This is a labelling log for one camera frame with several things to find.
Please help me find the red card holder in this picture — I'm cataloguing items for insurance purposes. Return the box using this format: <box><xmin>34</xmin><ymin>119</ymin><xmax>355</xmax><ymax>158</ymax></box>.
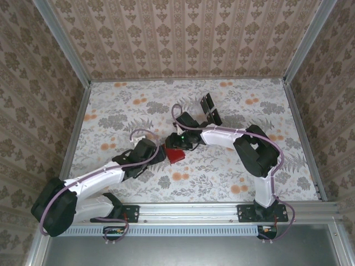
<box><xmin>165</xmin><ymin>147</ymin><xmax>186</xmax><ymax>165</ymax></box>

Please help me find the black compartment tray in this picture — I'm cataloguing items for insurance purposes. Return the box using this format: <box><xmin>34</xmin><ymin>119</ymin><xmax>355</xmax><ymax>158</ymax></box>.
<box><xmin>194</xmin><ymin>91</ymin><xmax>223</xmax><ymax>127</ymax></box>

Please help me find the floral table cover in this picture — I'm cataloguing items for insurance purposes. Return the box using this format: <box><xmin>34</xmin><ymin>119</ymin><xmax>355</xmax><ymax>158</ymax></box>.
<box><xmin>68</xmin><ymin>79</ymin><xmax>320</xmax><ymax>204</ymax></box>

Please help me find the grey metal sheet panel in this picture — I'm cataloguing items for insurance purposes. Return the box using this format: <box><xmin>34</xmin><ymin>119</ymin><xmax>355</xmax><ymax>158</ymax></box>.
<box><xmin>41</xmin><ymin>235</ymin><xmax>338</xmax><ymax>266</ymax></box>

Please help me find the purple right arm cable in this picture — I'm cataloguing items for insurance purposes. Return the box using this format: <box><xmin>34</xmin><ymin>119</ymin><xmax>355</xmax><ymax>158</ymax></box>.
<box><xmin>171</xmin><ymin>104</ymin><xmax>296</xmax><ymax>245</ymax></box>

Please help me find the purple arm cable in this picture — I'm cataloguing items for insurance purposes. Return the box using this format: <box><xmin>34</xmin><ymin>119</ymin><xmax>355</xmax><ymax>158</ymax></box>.
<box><xmin>39</xmin><ymin>127</ymin><xmax>160</xmax><ymax>246</ymax></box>
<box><xmin>171</xmin><ymin>104</ymin><xmax>296</xmax><ymax>245</ymax></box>

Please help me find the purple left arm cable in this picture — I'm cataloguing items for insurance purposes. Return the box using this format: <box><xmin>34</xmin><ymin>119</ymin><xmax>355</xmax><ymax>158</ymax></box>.
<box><xmin>39</xmin><ymin>127</ymin><xmax>160</xmax><ymax>246</ymax></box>

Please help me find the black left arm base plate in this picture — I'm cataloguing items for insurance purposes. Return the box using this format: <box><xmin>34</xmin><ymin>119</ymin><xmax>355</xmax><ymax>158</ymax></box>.
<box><xmin>90</xmin><ymin>204</ymin><xmax>139</xmax><ymax>224</ymax></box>

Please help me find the aluminium mounting rail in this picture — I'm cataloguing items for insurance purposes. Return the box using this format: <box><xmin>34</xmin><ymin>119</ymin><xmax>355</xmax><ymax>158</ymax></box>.
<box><xmin>76</xmin><ymin>201</ymin><xmax>344</xmax><ymax>226</ymax></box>

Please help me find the aluminium back rail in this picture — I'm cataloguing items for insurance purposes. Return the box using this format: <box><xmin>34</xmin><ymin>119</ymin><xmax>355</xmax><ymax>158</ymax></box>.
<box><xmin>89</xmin><ymin>77</ymin><xmax>287</xmax><ymax>83</ymax></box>

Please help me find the aluminium side rail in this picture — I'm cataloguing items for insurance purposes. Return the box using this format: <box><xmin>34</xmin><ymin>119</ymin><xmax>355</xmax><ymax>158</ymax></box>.
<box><xmin>58</xmin><ymin>83</ymin><xmax>92</xmax><ymax>180</ymax></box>
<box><xmin>282</xmin><ymin>81</ymin><xmax>328</xmax><ymax>202</ymax></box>

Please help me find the white slotted cable duct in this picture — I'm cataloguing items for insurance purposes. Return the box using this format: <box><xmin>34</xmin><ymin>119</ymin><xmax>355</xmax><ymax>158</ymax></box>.
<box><xmin>69</xmin><ymin>226</ymin><xmax>278</xmax><ymax>237</ymax></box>

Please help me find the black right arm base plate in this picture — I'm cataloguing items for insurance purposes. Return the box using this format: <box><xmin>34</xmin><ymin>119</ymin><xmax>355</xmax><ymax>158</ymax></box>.
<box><xmin>237</xmin><ymin>204</ymin><xmax>289</xmax><ymax>224</ymax></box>

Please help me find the aluminium frame bar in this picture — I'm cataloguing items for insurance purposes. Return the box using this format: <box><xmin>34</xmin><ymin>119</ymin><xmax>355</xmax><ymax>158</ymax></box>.
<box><xmin>24</xmin><ymin>235</ymin><xmax>50</xmax><ymax>266</ymax></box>
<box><xmin>328</xmin><ymin>223</ymin><xmax>351</xmax><ymax>266</ymax></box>

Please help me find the aluminium corner post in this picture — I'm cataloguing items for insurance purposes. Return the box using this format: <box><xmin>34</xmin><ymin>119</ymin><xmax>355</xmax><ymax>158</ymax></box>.
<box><xmin>282</xmin><ymin>0</ymin><xmax>338</xmax><ymax>85</ymax></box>
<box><xmin>33</xmin><ymin>0</ymin><xmax>93</xmax><ymax>88</ymax></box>

